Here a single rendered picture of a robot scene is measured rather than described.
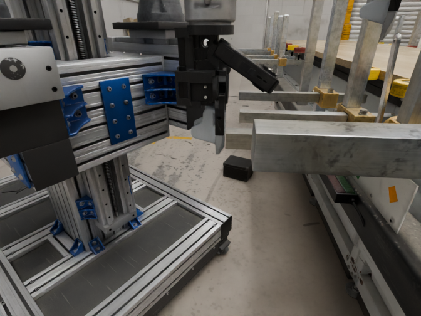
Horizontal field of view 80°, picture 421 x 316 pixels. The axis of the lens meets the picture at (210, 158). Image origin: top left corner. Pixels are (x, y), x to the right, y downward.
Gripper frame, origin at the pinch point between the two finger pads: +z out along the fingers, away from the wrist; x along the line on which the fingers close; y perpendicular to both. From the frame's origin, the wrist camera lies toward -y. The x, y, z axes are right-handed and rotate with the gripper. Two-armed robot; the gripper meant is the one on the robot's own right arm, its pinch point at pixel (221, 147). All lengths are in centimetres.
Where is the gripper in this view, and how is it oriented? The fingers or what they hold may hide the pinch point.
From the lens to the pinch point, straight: 46.8
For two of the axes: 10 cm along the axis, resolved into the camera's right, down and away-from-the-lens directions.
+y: -10.0, -0.4, 0.8
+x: -0.9, 4.5, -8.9
